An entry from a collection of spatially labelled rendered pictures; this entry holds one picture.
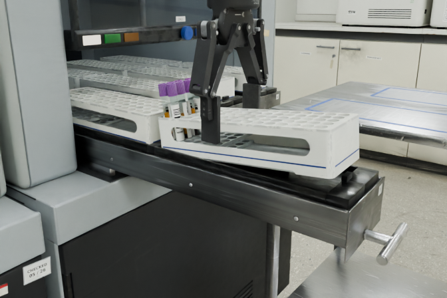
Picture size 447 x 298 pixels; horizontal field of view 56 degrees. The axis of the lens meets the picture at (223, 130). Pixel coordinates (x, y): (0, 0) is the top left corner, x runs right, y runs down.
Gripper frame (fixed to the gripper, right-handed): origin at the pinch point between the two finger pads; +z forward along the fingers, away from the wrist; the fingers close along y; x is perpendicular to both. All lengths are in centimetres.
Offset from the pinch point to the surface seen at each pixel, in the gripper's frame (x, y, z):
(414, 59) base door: 26, 229, 15
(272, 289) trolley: 7, 28, 51
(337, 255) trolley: 4, 64, 59
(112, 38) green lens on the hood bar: 26.9, 0.0, -11.0
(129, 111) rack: 18.0, -4.8, 0.4
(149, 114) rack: 13.5, -4.3, 0.4
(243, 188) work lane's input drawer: -6.9, -6.8, 7.2
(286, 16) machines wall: 140, 275, -8
